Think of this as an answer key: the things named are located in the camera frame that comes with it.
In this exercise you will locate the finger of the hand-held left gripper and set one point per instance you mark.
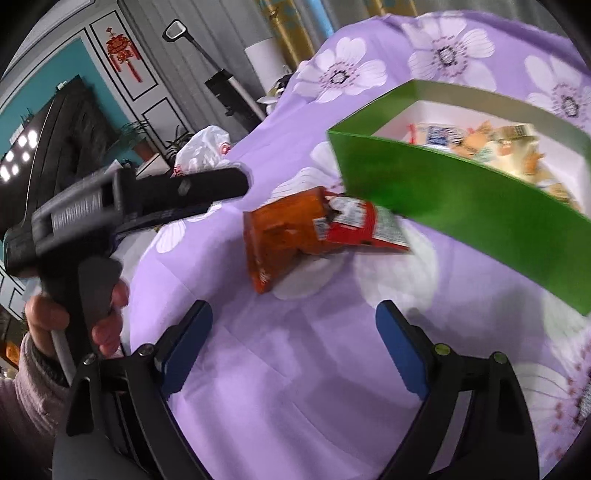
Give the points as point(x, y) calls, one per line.
point(194, 184)
point(166, 218)

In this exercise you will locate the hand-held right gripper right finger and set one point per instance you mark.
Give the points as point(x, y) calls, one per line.
point(401, 355)

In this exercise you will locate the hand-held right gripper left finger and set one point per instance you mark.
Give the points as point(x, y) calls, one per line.
point(184, 360)

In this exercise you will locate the orange snack packet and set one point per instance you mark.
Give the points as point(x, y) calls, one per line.
point(281, 240)

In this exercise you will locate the red snack packet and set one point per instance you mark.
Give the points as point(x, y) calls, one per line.
point(364, 226)

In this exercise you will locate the green cardboard box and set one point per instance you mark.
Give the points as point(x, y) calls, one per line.
point(461, 207)

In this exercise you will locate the pile of small snack packets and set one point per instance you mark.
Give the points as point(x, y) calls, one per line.
point(485, 147)

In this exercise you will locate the person's left hand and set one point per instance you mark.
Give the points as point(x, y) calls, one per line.
point(108, 332)

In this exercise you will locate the white plastic bag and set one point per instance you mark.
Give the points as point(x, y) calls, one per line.
point(203, 147)

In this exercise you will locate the potted green plant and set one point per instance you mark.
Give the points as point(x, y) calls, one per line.
point(138, 138)
point(180, 141)

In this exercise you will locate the black stick vacuum cleaner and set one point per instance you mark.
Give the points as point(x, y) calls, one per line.
point(231, 97)

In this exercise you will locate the purple floral cloth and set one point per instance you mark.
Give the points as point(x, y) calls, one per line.
point(286, 378)

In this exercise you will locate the black television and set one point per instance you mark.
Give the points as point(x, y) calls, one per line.
point(69, 124)

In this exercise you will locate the white board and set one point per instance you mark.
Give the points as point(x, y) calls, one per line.
point(265, 64)

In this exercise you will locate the grey pleated curtain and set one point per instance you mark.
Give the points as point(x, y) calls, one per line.
point(203, 32)

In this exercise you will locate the gold patterned curtain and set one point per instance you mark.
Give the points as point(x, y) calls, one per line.
point(392, 5)
point(295, 32)

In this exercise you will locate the red knot wall decoration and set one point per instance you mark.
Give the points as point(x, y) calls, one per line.
point(122, 50)

